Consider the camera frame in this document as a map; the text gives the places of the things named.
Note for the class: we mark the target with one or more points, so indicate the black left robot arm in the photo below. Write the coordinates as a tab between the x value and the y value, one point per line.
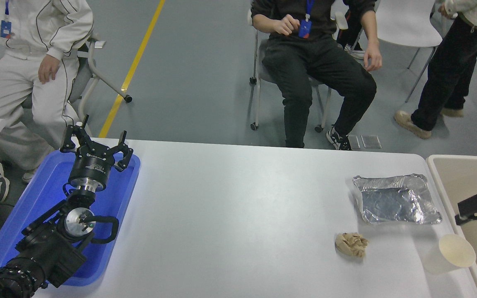
48	252

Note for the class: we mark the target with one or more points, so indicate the crumpled tan paper ball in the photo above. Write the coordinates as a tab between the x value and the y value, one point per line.
351	244

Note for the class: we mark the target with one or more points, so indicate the seated person's left hand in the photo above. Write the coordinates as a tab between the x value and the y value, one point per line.
50	68

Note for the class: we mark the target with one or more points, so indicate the white chair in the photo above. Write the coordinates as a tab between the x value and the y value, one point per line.
404	20

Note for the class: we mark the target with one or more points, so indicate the clear floor plate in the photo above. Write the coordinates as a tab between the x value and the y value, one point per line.
354	142
371	141

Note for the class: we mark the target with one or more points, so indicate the black-clad person's right hand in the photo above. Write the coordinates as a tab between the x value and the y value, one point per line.
286	25

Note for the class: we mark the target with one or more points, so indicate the large pale bin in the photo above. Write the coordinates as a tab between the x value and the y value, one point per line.
462	178

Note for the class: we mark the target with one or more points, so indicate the blue plastic tray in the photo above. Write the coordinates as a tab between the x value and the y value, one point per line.
114	198

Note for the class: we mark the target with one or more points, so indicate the white paper cup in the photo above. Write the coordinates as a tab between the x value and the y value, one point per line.
456	250

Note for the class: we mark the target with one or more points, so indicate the grey wheeled chair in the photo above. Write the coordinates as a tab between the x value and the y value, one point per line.
83	74
257	74

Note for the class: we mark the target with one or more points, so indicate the black-clad person's left hand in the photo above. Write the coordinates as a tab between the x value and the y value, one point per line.
373	58

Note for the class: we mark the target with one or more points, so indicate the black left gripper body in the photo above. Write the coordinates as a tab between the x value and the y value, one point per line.
90	167

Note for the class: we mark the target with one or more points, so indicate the seated person in white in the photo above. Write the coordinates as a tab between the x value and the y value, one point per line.
10	82

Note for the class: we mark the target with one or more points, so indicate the standing person with tan shoes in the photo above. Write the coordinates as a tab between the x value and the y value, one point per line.
445	74

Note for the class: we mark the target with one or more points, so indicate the crumpled silver foil tray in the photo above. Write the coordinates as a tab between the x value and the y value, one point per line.
391	200

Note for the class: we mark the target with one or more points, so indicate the blue ID badge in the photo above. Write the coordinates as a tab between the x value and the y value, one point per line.
6	29
304	28

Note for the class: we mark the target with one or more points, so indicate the seated person in black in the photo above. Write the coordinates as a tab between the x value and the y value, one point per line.
317	70

